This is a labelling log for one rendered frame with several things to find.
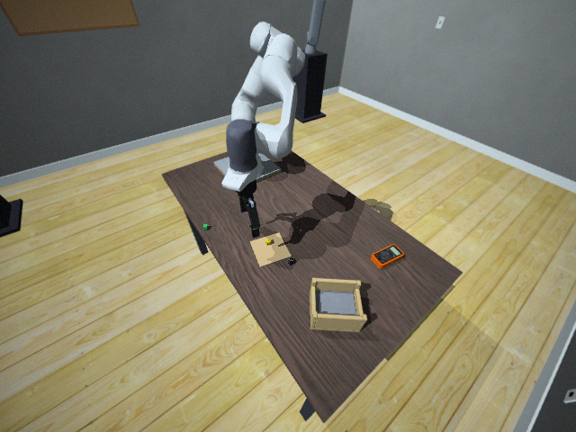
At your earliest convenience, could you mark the tan flat mat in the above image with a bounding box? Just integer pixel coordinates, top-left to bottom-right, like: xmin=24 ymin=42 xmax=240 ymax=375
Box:
xmin=250 ymin=233 xmax=291 ymax=267

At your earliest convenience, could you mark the tan wooden crate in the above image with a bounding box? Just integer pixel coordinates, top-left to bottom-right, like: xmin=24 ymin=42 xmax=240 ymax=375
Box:
xmin=310 ymin=279 xmax=367 ymax=332

